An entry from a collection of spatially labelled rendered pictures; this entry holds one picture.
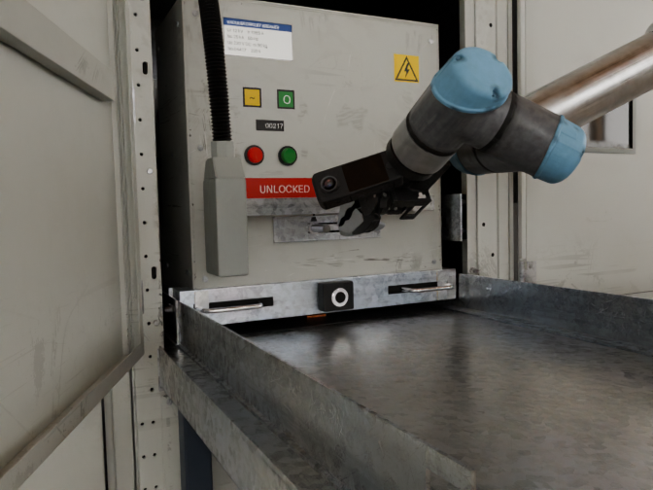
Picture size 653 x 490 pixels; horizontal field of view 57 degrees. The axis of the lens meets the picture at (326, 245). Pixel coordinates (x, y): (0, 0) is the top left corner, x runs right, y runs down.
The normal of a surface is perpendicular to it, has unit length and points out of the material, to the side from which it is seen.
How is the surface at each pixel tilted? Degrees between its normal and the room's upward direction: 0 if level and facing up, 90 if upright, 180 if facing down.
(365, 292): 90
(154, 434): 90
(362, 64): 90
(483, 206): 90
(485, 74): 60
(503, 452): 0
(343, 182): 66
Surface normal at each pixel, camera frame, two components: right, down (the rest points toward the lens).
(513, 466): -0.03, -1.00
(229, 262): 0.44, 0.04
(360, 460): -0.90, 0.05
